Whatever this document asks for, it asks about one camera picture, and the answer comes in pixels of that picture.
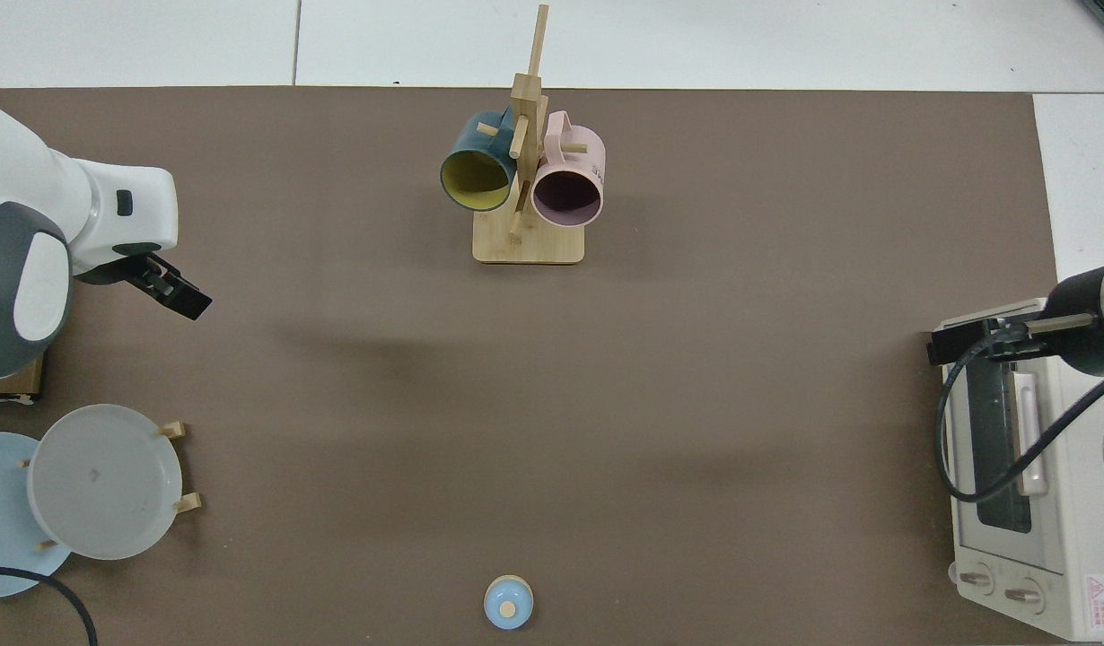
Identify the pale toaster oven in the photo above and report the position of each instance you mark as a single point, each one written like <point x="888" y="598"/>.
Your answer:
<point x="1082" y="502"/>

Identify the grey plate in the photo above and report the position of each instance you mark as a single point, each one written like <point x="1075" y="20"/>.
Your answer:
<point x="103" y="484"/>

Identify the wooden plate rack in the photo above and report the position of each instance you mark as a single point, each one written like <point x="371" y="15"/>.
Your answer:
<point x="188" y="503"/>

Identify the brown table cloth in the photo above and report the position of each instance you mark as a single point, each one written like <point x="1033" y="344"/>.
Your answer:
<point x="381" y="404"/>

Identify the light blue plate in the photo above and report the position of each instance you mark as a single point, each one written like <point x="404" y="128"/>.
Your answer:
<point x="0" y="538"/>

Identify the teal mug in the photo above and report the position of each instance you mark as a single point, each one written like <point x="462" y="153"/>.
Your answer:
<point x="471" y="148"/>

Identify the wooden mug stand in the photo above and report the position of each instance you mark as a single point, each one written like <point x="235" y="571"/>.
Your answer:
<point x="543" y="247"/>

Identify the pink mug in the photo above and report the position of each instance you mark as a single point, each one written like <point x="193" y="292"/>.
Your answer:
<point x="574" y="166"/>

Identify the small blue round thing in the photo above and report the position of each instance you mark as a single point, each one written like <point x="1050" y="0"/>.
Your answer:
<point x="508" y="603"/>

